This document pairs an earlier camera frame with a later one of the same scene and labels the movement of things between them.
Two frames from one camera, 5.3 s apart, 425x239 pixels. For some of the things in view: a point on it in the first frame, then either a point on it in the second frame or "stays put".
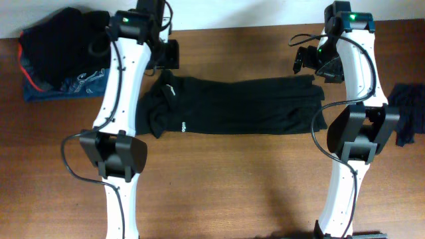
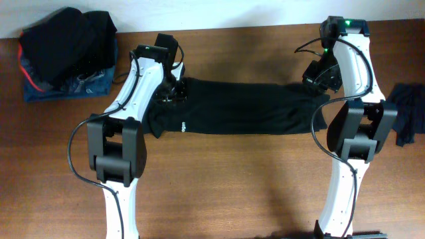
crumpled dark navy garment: (410, 100) stays put
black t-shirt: (178, 103) stays put
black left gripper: (173, 61) -> (180, 95)
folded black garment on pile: (68, 44) stays put
